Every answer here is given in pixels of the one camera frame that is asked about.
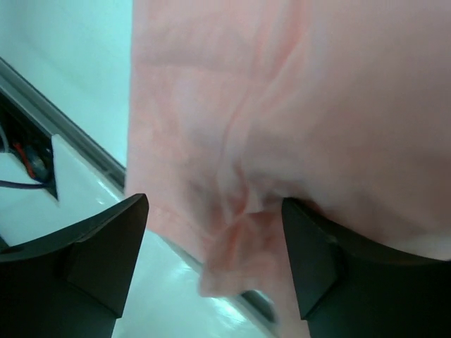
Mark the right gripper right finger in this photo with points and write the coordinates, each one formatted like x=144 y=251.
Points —
x=350 y=286

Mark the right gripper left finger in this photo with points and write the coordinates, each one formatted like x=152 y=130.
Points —
x=75 y=281

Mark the pink t shirt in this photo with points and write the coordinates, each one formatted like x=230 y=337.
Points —
x=235 y=105

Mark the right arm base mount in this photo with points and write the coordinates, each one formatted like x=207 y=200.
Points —
x=30 y=144

